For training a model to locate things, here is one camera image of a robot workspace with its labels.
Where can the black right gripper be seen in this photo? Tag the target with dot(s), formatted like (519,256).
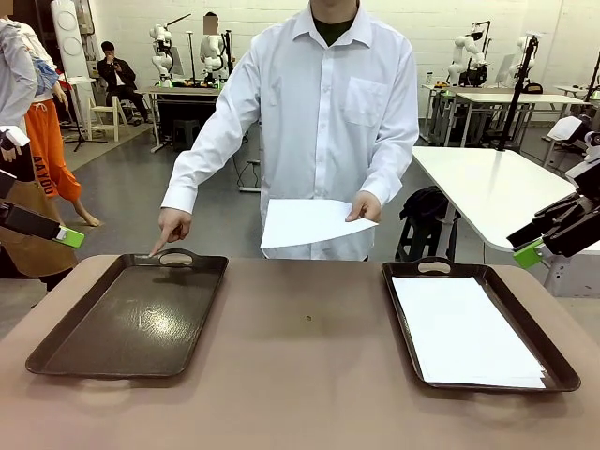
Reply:
(579,229)

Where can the white A4 paper stack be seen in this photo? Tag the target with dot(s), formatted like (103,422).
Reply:
(304,225)

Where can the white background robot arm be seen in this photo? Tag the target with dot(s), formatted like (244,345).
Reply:
(464,51)
(213,51)
(522,51)
(161,51)

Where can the person's right forearm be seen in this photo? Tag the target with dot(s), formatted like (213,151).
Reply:
(197,173)

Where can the person's left forearm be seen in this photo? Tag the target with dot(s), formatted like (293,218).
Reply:
(389,173)

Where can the person's right hand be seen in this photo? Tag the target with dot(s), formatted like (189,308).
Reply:
(175,222)

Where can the person's left hand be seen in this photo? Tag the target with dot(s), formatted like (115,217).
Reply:
(365,208)

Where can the mannequin with orange pants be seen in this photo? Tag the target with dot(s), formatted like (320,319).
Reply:
(44,136)

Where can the white desk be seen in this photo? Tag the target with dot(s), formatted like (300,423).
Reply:
(478,183)

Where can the black floor stand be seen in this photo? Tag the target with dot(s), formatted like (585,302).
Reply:
(80,126)

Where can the white folding chair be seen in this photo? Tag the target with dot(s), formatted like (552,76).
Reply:
(105,117)

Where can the black backpack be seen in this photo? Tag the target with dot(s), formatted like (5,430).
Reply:
(424,201)

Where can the black tripod pole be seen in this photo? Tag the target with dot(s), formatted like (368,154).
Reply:
(515,98)

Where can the white background table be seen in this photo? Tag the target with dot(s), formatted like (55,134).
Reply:
(515,98)
(436,89)

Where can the brown plastic tray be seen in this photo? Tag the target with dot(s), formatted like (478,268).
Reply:
(398,309)
(140,323)

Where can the white tower air conditioner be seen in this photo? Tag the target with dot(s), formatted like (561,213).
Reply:
(70,42)

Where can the seated man in black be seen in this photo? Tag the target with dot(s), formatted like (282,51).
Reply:
(117,70)

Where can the black plastic stool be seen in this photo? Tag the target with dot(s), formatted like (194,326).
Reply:
(187,136)

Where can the grey background robot table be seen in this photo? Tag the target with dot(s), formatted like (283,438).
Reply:
(187,92)

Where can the person in white shirt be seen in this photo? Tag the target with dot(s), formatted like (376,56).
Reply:
(328,117)

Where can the standing background person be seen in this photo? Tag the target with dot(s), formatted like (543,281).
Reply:
(212,23)

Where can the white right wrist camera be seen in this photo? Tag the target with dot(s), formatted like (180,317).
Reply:
(565,129)

